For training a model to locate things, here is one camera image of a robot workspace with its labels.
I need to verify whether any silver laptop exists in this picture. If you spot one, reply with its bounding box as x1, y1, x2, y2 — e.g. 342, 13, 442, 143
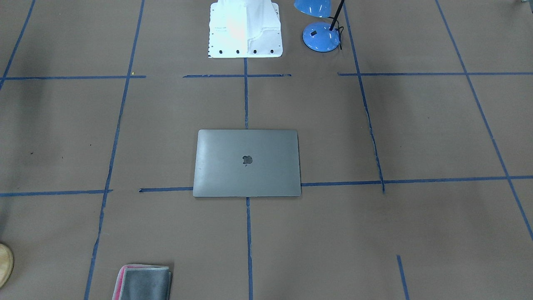
193, 129, 301, 198

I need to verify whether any grey folded cloth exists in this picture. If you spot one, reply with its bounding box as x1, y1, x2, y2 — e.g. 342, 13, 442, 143
112, 264, 172, 300

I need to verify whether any blue desk lamp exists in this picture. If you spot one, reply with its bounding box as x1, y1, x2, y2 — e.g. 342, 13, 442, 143
294, 0, 345, 53

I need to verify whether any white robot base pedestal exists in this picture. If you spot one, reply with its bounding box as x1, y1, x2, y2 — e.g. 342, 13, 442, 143
208, 0, 283, 58

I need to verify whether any wooden mug tree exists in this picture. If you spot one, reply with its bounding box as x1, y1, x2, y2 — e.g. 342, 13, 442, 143
0, 243, 15, 288

